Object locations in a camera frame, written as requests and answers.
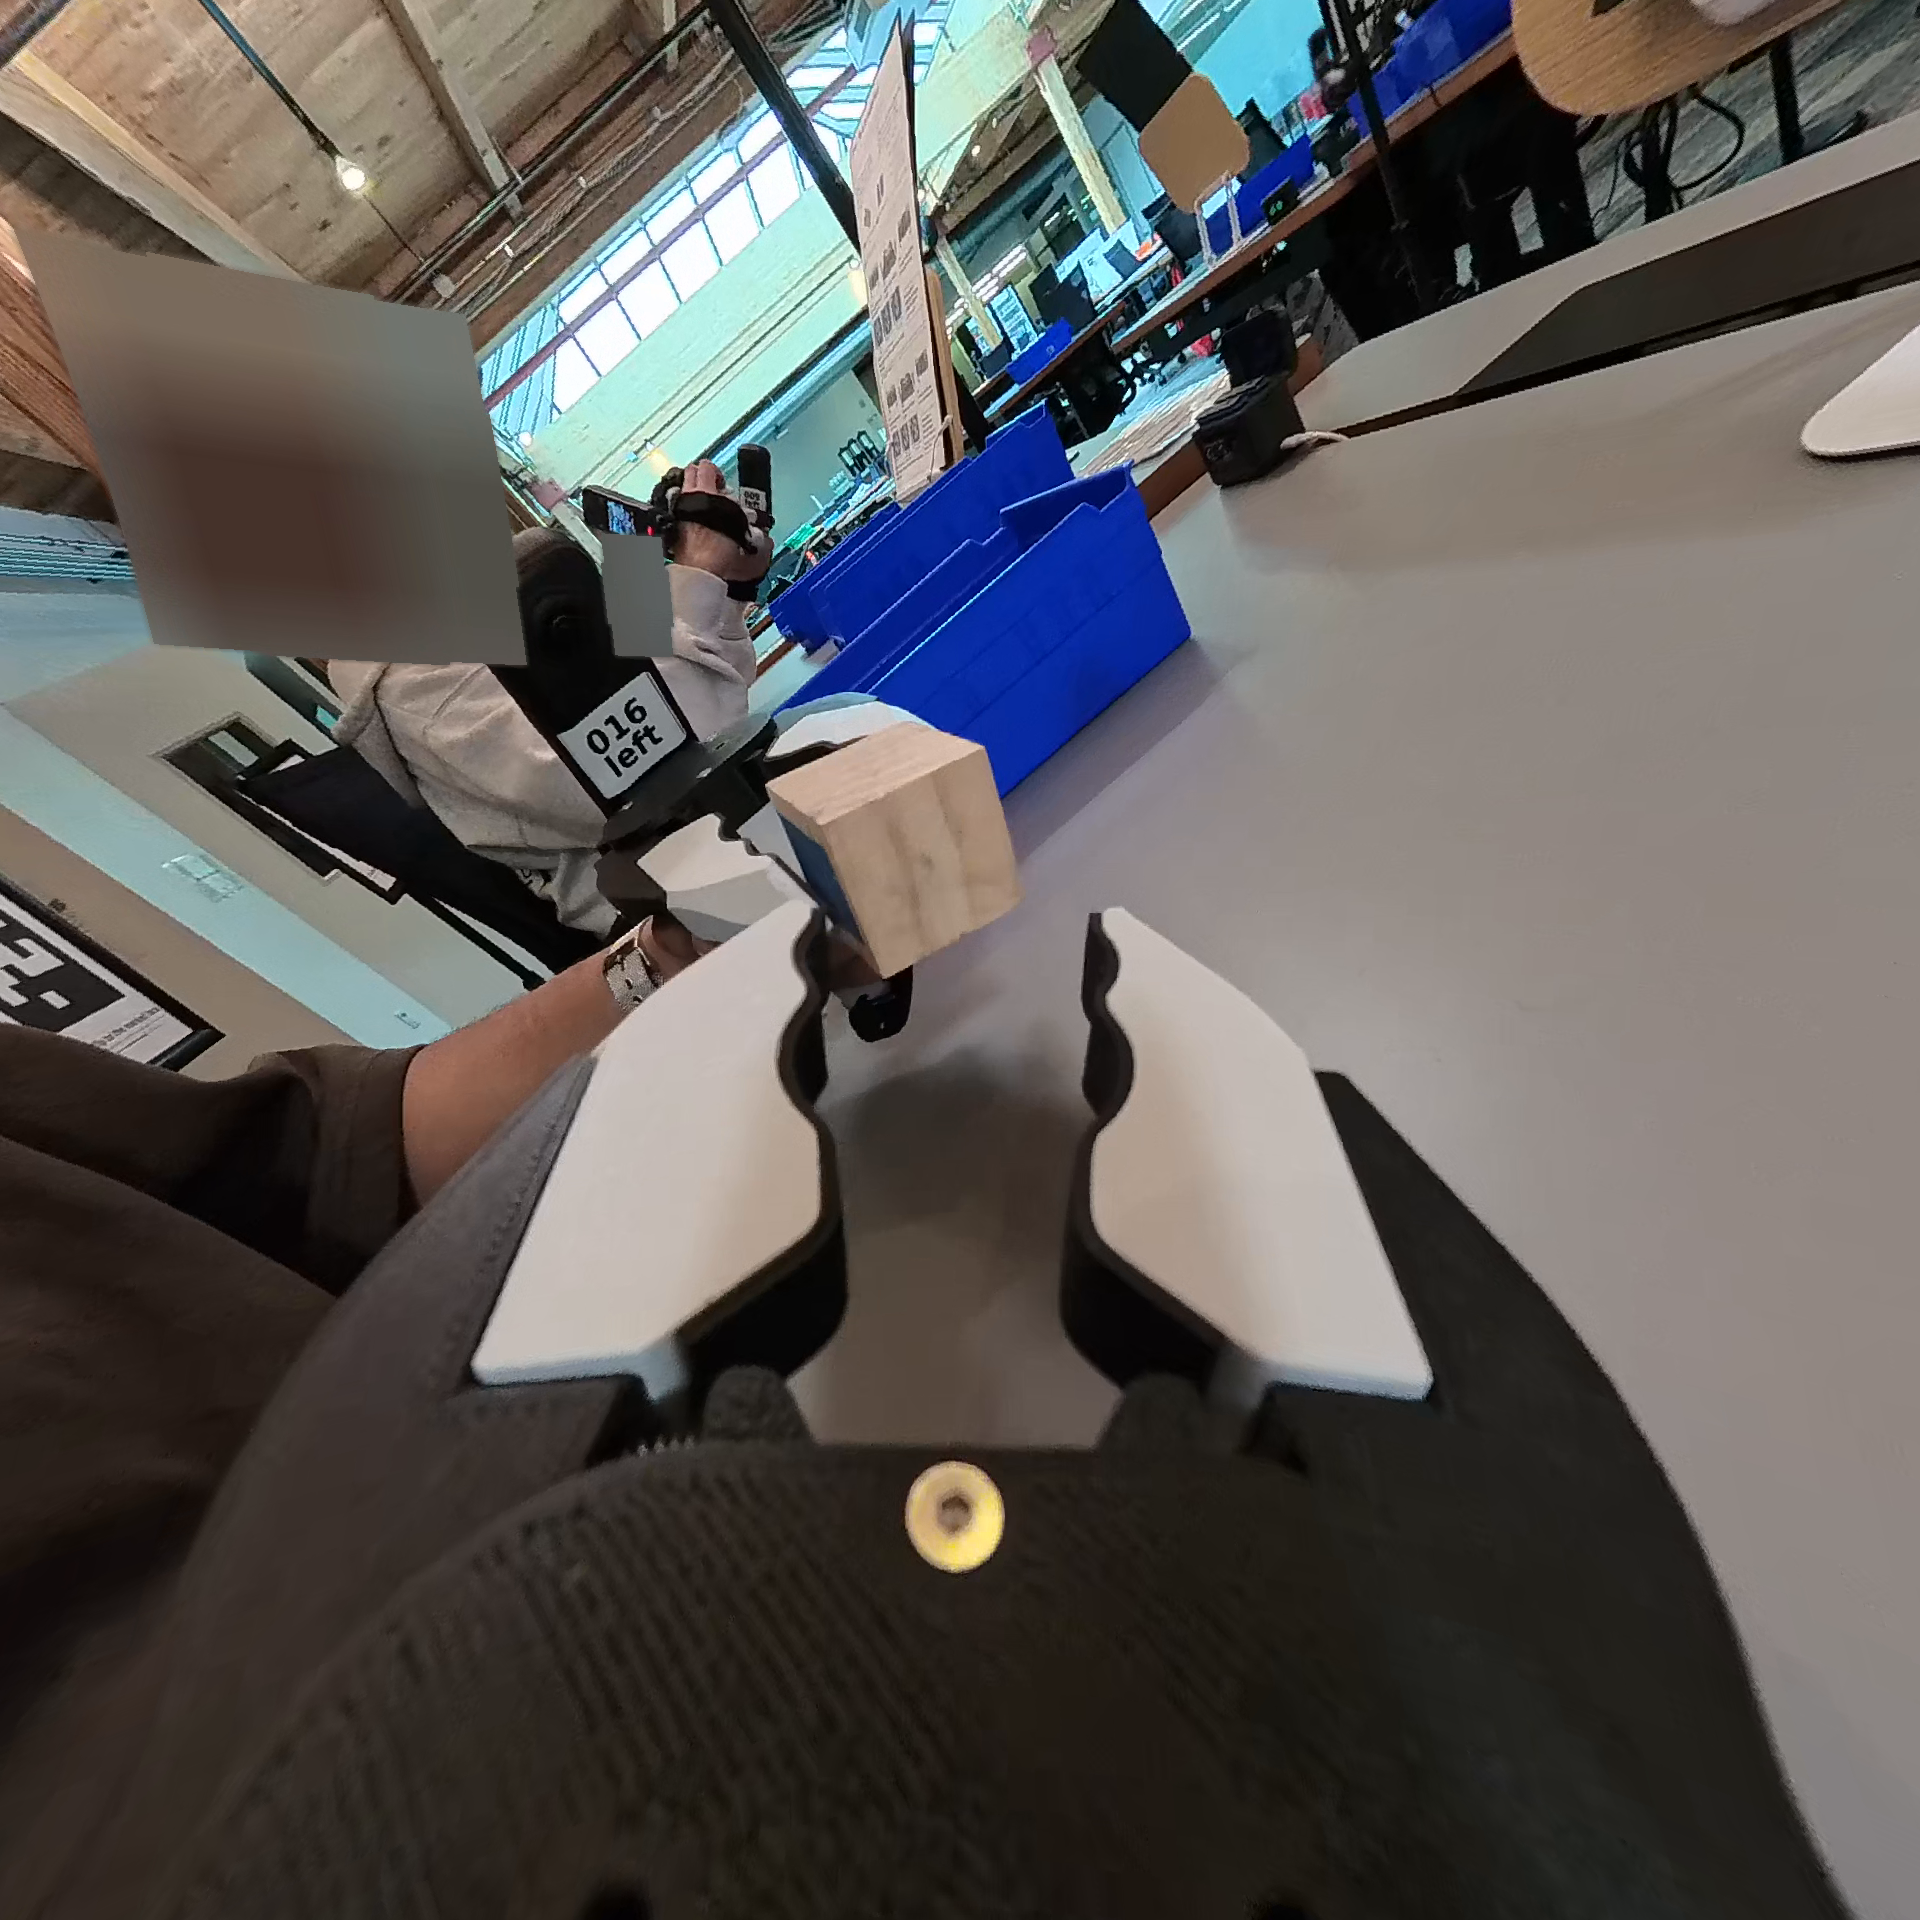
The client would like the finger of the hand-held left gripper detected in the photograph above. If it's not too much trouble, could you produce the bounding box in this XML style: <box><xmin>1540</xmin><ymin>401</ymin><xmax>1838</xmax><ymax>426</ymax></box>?
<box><xmin>639</xmin><ymin>817</ymin><xmax>826</xmax><ymax>947</ymax></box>
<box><xmin>766</xmin><ymin>694</ymin><xmax>939</xmax><ymax>781</ymax></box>

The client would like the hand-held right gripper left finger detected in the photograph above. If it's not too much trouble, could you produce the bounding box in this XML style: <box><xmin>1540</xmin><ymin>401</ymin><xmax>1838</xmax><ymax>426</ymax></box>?
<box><xmin>470</xmin><ymin>901</ymin><xmax>846</xmax><ymax>1387</ymax></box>

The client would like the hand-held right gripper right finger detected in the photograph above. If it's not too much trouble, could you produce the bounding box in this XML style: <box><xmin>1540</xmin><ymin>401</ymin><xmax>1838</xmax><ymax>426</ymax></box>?
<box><xmin>1058</xmin><ymin>903</ymin><xmax>1439</xmax><ymax>1404</ymax></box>

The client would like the wooden cube with blue face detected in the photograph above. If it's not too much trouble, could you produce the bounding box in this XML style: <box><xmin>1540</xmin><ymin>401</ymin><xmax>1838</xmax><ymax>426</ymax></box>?
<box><xmin>766</xmin><ymin>726</ymin><xmax>1025</xmax><ymax>980</ymax></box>

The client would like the blue plastic bin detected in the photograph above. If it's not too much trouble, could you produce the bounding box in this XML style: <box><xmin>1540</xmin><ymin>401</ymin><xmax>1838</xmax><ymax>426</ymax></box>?
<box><xmin>761</xmin><ymin>402</ymin><xmax>1120</xmax><ymax>662</ymax></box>
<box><xmin>780</xmin><ymin>463</ymin><xmax>1193</xmax><ymax>801</ymax></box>

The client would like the person's left forearm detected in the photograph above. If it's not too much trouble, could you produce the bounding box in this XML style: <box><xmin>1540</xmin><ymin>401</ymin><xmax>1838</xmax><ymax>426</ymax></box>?
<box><xmin>402</xmin><ymin>950</ymin><xmax>664</xmax><ymax>1202</ymax></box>

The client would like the wooden instruction board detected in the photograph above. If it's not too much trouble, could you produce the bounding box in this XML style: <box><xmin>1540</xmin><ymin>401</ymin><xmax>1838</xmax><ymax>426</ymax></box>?
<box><xmin>848</xmin><ymin>15</ymin><xmax>993</xmax><ymax>506</ymax></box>

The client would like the small black box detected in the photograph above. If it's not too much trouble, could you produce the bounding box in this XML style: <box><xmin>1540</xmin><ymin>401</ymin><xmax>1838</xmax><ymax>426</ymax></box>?
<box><xmin>1195</xmin><ymin>375</ymin><xmax>1306</xmax><ymax>489</ymax></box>

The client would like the person's dark brown clothing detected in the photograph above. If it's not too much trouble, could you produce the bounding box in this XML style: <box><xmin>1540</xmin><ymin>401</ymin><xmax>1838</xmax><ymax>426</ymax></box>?
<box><xmin>0</xmin><ymin>1026</ymin><xmax>438</xmax><ymax>1920</ymax></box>

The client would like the small wooden board stand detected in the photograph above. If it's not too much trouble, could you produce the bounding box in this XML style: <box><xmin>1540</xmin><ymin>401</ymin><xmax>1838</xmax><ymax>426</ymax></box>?
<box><xmin>1137</xmin><ymin>70</ymin><xmax>1251</xmax><ymax>227</ymax></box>

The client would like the black white wall poster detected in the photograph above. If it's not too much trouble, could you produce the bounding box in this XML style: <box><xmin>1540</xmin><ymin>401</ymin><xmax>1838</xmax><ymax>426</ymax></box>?
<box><xmin>0</xmin><ymin>873</ymin><xmax>225</xmax><ymax>1073</ymax></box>

